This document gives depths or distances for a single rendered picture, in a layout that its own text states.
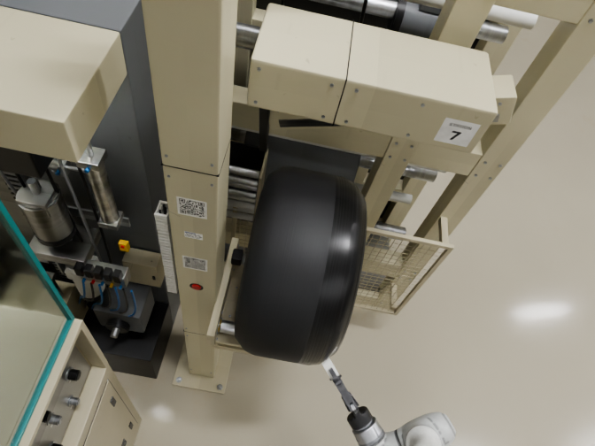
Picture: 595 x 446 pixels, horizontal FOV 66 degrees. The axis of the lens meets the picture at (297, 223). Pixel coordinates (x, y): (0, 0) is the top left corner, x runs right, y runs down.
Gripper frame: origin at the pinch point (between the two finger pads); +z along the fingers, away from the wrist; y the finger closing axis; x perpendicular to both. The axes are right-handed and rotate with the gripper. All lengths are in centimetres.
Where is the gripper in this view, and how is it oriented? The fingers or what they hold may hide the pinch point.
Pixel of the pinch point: (329, 367)
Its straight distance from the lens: 153.3
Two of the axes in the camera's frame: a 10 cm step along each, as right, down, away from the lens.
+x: 8.5, -5.1, 1.0
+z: -5.1, -8.6, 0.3
